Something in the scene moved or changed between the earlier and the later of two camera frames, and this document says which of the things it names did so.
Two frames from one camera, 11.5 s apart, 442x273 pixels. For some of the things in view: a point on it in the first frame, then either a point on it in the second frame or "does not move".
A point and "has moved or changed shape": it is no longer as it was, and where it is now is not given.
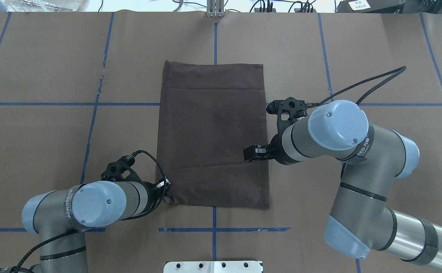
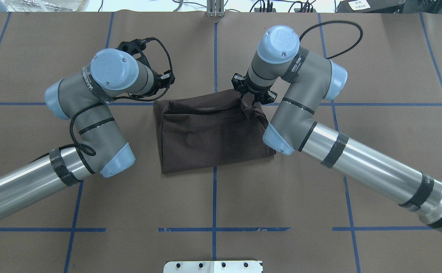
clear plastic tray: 45,5 does not move
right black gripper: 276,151 -> 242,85
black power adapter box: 370,7 does not move
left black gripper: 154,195 -> 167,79
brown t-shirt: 208,113 has moved or changed shape
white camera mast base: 213,267 does not move
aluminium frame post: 215,8 does not move
